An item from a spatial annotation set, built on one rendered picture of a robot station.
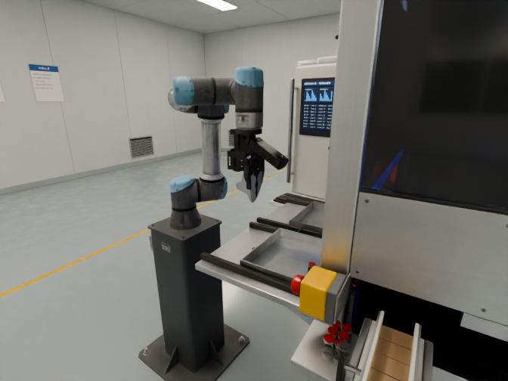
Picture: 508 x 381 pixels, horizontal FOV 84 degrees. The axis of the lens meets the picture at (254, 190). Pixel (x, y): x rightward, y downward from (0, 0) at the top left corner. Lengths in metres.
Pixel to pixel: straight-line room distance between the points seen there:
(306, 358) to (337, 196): 0.33
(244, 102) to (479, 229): 0.55
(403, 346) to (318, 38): 6.27
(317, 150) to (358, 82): 1.15
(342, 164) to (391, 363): 0.36
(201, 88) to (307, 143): 1.00
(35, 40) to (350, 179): 5.61
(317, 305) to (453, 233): 0.27
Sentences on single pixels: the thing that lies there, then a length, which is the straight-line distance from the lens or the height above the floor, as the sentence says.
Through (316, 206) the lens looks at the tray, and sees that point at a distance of 1.35.
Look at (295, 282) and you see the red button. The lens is 0.62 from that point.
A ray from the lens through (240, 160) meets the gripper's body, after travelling 0.78.
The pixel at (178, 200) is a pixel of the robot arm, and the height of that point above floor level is 0.93.
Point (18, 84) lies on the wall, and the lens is 5.70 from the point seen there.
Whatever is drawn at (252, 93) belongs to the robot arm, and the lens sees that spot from 0.75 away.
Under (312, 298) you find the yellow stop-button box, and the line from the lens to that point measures 0.59.
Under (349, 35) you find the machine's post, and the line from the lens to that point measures 0.56.
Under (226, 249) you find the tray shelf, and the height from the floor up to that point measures 0.88.
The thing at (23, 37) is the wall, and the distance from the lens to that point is 5.83.
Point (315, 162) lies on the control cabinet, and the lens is 1.70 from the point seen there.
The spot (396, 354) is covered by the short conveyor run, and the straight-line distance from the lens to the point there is 0.64.
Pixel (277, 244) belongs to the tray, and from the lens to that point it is 1.02.
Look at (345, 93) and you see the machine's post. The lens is 0.55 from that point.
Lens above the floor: 1.37
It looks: 18 degrees down
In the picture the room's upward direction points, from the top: straight up
